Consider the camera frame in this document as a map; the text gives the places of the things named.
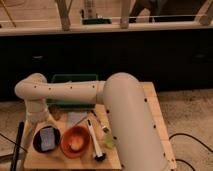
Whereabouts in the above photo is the green plastic cup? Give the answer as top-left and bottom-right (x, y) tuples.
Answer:
(105, 133), (115, 149)

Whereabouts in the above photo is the green plastic tray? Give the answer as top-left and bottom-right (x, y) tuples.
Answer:
(46, 74), (98, 108)

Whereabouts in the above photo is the brown round object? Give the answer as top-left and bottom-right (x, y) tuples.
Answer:
(49, 106), (61, 120)

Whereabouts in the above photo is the white-handled dish brush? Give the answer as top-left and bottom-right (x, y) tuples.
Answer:
(87, 120), (106, 162)

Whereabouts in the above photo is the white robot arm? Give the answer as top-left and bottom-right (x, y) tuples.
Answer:
(14, 72), (171, 171)

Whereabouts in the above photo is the dark purple bowl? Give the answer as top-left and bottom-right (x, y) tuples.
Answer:
(33, 126), (60, 153)

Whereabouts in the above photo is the blue-grey sponge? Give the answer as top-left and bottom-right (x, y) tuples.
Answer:
(40, 127), (55, 151)

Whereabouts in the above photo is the orange bowl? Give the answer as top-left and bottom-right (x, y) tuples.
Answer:
(60, 126), (90, 159)

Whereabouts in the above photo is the black pole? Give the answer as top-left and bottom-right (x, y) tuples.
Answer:
(10, 121), (24, 171)

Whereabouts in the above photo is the green object on shelf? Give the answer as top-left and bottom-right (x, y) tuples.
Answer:
(82, 18), (112, 25)

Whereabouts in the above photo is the yellow fruit in orange bowl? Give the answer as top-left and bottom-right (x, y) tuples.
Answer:
(70, 138), (83, 151)

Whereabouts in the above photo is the black cable on floor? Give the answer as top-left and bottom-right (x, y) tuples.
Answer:
(168, 132), (213, 171)

